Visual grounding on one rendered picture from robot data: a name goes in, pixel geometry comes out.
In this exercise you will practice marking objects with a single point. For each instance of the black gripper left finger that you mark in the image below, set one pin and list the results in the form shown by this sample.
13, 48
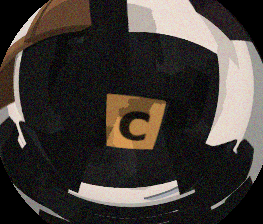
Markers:
66, 151

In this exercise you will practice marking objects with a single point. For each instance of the tan tile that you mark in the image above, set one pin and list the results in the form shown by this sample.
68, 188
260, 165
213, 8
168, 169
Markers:
132, 121

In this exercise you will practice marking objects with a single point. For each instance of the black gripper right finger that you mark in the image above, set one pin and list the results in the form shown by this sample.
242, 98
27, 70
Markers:
192, 159

